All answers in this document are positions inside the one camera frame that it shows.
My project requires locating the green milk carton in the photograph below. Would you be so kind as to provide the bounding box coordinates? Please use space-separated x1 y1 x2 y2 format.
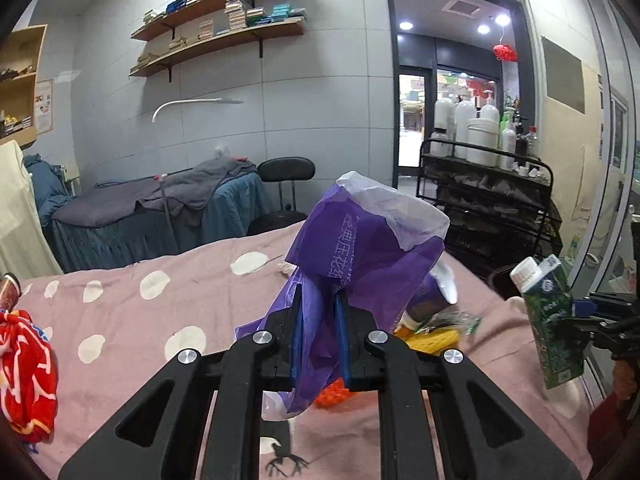
510 255 584 390

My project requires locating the purple plastic bag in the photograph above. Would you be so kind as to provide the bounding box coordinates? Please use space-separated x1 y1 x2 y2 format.
262 171 450 422

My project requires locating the orange foam fruit net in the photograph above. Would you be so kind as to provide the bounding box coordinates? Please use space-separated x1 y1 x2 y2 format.
314 378 356 408

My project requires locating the yellow foam fruit net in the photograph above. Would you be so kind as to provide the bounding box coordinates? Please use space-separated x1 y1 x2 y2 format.
405 328 460 356

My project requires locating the purple yogurt cup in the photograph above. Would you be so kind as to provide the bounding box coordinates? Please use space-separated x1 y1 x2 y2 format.
400 274 451 332

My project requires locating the clear green plastic wrapper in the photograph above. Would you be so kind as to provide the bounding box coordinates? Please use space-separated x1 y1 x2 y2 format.
416 309 483 335

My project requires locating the black round stool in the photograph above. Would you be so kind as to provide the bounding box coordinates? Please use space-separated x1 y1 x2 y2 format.
247 156 316 236

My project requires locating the pink polka dot bedspread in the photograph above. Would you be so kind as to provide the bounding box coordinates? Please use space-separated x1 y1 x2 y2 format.
18 226 592 478

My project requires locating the blue massage bed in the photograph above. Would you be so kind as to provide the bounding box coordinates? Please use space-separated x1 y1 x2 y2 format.
25 155 270 273

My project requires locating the large white tub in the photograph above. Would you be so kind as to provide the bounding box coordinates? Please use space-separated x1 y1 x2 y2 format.
466 118 499 167

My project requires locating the white pump bottle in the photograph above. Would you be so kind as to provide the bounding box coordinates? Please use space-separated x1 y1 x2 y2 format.
480 90 500 122

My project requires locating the red patterned cloth bundle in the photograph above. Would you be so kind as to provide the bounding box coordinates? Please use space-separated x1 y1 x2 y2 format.
1 310 58 444

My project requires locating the white curved floor lamp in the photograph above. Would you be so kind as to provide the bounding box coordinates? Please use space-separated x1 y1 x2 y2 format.
150 96 244 124

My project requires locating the cream hanging cloth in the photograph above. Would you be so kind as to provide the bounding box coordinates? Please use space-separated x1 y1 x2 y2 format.
0 141 63 282

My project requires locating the red hanging ornament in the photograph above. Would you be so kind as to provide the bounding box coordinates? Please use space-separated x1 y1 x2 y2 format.
492 44 518 63

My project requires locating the wooden cabinet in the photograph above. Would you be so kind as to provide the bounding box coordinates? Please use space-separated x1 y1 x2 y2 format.
0 25 47 148

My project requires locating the black wire storage cart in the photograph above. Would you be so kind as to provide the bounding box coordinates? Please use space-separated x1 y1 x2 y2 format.
416 139 563 280

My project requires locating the lower wooden wall shelf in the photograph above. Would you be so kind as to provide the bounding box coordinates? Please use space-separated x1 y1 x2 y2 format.
129 16 305 78

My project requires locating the wooden wall shelf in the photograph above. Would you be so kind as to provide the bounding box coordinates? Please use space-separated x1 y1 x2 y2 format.
129 16 305 78
130 0 303 42

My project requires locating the upper wooden wall shelf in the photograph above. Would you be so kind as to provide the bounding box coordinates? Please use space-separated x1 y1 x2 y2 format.
130 0 303 42

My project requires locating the wall poster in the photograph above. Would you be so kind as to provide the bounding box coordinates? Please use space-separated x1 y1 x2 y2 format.
34 79 54 136

